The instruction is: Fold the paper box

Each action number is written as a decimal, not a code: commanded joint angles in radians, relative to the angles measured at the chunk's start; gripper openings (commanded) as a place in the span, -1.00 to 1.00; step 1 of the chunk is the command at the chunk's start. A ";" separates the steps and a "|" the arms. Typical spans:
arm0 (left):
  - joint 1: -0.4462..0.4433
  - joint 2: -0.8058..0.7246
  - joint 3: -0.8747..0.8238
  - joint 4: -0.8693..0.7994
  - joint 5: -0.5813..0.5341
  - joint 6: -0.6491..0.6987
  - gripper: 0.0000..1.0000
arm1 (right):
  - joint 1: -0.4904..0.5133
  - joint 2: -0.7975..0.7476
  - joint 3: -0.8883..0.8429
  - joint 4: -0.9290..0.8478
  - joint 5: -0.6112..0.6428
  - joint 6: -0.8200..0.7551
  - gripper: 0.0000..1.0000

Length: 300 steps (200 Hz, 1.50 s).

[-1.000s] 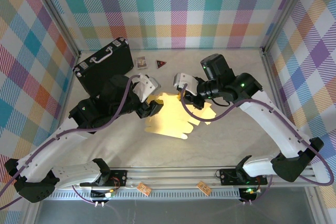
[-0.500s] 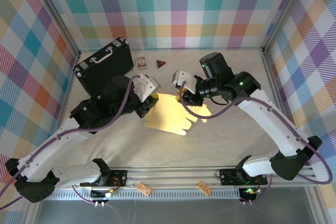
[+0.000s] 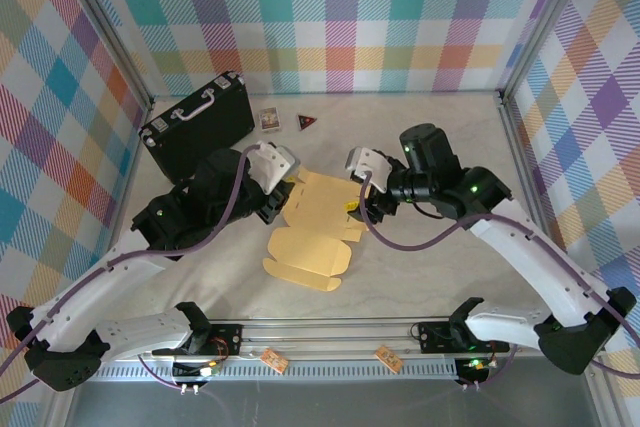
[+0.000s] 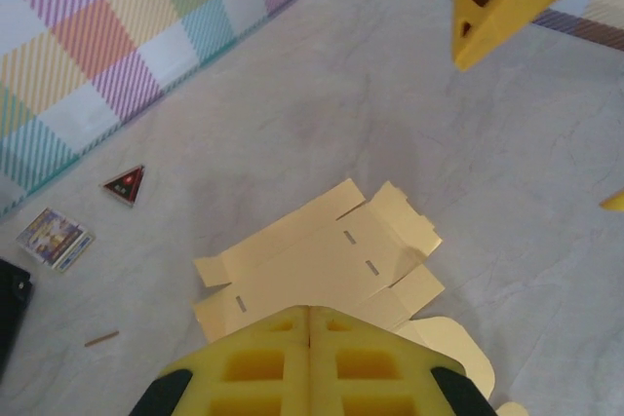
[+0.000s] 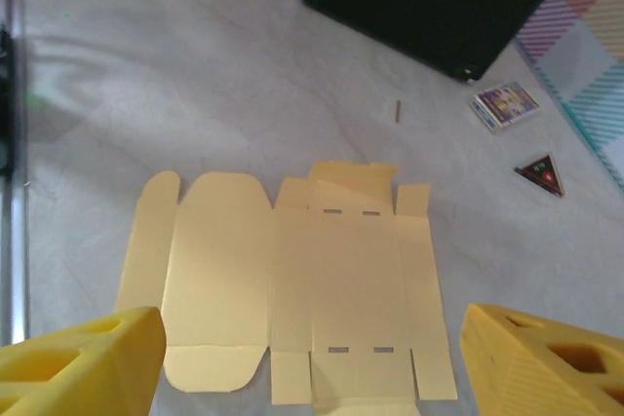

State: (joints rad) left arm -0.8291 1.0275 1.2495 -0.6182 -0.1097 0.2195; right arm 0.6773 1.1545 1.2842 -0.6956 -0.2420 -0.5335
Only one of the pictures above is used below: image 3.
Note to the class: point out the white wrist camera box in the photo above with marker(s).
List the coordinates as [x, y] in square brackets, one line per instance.
[272, 164]
[367, 162]

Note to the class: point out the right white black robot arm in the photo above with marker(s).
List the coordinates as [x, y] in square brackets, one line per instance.
[540, 257]

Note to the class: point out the small card box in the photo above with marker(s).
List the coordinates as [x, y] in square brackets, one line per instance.
[270, 119]

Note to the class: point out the yellow paper box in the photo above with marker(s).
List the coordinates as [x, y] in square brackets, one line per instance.
[310, 247]

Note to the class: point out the black briefcase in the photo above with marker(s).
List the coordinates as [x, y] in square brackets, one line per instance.
[200, 127]

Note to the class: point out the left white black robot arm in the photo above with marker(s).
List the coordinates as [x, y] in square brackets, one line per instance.
[75, 307]

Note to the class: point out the aluminium frame post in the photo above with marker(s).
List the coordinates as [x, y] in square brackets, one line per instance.
[545, 22]
[107, 27]

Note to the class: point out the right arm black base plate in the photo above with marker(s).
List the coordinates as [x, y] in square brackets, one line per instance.
[432, 337]

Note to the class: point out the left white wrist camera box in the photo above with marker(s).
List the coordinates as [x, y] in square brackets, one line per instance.
[272, 164]

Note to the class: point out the aluminium rail beam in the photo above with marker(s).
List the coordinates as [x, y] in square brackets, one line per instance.
[325, 337]

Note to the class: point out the aluminium side rail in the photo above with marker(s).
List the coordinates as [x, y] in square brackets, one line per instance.
[129, 181]
[527, 172]

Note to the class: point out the red black triangular badge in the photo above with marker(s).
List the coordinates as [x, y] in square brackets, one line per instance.
[305, 121]

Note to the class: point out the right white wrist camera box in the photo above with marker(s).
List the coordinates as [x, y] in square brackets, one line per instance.
[367, 162]

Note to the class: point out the orange paper tag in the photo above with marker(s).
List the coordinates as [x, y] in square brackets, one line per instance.
[389, 358]
[274, 359]

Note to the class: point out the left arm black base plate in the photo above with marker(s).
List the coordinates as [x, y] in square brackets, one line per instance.
[227, 339]

